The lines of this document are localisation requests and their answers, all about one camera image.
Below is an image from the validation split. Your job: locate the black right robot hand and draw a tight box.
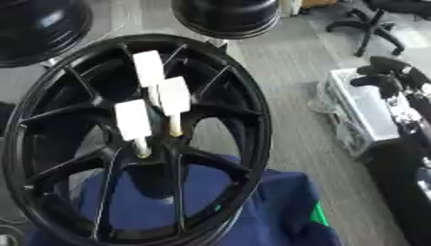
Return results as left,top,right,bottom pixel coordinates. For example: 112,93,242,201
348,55,431,100

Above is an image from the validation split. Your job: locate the black spoked wheel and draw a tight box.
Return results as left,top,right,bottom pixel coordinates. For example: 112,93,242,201
0,34,275,246

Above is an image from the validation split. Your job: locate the black round wheel rim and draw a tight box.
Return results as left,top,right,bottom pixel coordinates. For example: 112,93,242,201
0,0,94,69
169,0,282,40

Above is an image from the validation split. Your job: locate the black office chair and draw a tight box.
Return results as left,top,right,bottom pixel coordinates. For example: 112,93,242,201
324,0,431,58

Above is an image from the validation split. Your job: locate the blue cloth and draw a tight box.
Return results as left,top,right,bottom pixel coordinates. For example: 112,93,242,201
21,154,343,246

